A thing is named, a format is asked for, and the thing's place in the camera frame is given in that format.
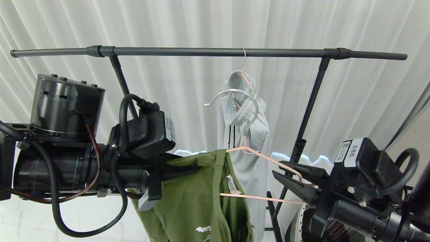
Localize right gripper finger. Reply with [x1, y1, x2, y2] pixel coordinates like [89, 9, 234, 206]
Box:
[278, 161, 330, 186]
[272, 171, 318, 205]

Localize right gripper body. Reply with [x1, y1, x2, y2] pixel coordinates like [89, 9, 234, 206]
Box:
[309, 174, 409, 242]

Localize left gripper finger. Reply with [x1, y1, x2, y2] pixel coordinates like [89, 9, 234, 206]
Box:
[163, 165, 202, 183]

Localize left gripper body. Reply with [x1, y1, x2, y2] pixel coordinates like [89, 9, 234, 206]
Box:
[13, 145, 164, 212]

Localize green garment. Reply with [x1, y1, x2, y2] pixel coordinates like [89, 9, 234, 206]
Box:
[129, 149, 254, 242]

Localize pink clothes hanger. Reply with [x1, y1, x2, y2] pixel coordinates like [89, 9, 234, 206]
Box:
[204, 89, 316, 205]
[233, 48, 256, 110]

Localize pale grey shorts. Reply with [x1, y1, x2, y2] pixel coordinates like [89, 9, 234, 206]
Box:
[218, 71, 270, 242]

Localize white laundry basket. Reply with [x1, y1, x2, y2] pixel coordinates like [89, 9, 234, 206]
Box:
[286, 203, 368, 242]

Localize black clothes rack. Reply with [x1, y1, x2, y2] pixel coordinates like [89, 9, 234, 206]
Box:
[10, 45, 408, 242]

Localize white curtain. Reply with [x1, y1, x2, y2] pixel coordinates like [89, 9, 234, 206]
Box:
[0, 0, 430, 168]

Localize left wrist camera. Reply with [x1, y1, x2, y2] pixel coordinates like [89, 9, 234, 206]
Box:
[107, 110, 176, 159]

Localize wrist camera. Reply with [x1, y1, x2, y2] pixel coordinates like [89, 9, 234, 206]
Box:
[328, 137, 405, 210]
[107, 110, 176, 159]

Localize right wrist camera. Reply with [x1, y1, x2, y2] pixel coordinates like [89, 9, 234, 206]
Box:
[328, 137, 405, 210]

